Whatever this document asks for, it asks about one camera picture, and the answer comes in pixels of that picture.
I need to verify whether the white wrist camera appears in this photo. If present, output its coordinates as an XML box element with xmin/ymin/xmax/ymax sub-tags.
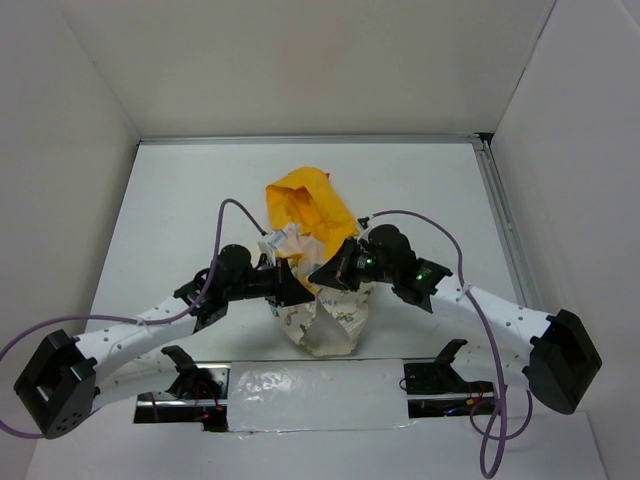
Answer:
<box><xmin>357</xmin><ymin>216</ymin><xmax>372</xmax><ymax>239</ymax></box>
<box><xmin>258</xmin><ymin>230</ymin><xmax>287</xmax><ymax>264</ymax></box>

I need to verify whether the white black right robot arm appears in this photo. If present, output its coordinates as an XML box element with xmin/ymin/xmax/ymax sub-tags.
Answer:
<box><xmin>309</xmin><ymin>225</ymin><xmax>602</xmax><ymax>415</ymax></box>

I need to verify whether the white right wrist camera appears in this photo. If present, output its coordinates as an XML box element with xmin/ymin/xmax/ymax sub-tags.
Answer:
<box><xmin>357</xmin><ymin>216</ymin><xmax>372</xmax><ymax>239</ymax></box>

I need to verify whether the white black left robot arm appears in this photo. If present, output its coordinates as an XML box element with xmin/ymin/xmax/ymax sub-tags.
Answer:
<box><xmin>14</xmin><ymin>245</ymin><xmax>313</xmax><ymax>439</ymax></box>

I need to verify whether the aluminium frame rail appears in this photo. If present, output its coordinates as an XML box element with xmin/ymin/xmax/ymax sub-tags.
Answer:
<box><xmin>137</xmin><ymin>132</ymin><xmax>559</xmax><ymax>354</ymax></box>

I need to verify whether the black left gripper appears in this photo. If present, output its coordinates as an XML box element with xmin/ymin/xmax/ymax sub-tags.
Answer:
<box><xmin>225</xmin><ymin>258</ymin><xmax>315</xmax><ymax>309</ymax></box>

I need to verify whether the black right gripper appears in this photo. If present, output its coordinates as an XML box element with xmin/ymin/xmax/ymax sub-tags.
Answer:
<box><xmin>309</xmin><ymin>234</ymin><xmax>398</xmax><ymax>290</ymax></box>

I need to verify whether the yellow cream dinosaur kids jacket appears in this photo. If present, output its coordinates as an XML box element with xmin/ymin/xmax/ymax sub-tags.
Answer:
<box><xmin>266</xmin><ymin>167</ymin><xmax>373</xmax><ymax>357</ymax></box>

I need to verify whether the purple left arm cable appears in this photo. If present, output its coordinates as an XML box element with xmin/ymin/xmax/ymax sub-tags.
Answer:
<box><xmin>0</xmin><ymin>198</ymin><xmax>274</xmax><ymax>440</ymax></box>

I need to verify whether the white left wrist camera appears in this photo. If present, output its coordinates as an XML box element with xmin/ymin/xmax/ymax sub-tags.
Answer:
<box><xmin>258</xmin><ymin>230</ymin><xmax>287</xmax><ymax>264</ymax></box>

